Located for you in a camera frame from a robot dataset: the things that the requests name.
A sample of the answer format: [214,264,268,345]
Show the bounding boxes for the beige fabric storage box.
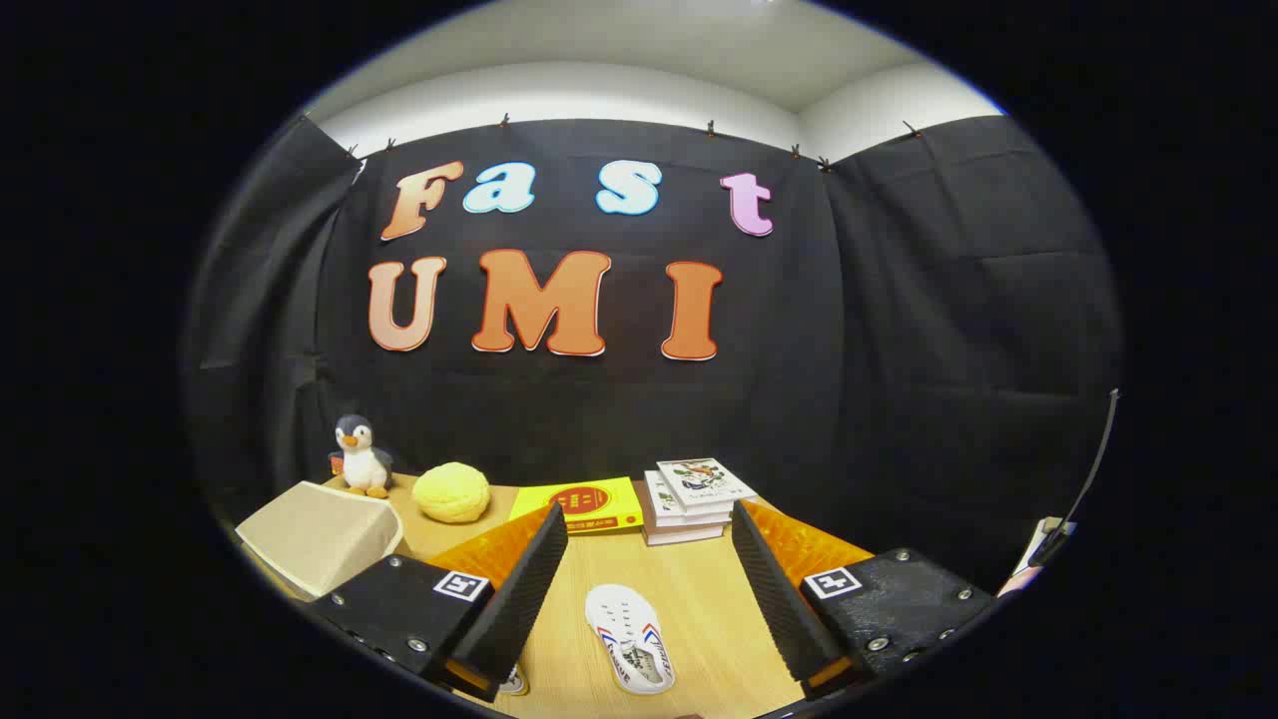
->
[235,480,405,600]

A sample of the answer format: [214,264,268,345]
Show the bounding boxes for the penguin plush toy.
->
[328,413,394,499]

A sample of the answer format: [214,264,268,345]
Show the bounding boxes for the black backdrop cloth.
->
[185,113,1124,600]

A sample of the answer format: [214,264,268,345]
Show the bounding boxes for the yellow bun plush toy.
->
[411,461,491,524]

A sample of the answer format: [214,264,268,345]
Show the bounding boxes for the yellow book red circle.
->
[509,476,645,535]

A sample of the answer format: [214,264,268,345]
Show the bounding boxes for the white book illustrated cover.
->
[656,457,758,513]

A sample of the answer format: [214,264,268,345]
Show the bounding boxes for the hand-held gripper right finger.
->
[731,499,996,700]

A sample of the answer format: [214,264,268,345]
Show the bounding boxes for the black strap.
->
[1028,389,1121,568]

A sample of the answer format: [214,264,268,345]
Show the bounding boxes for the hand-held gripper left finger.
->
[305,501,570,703]

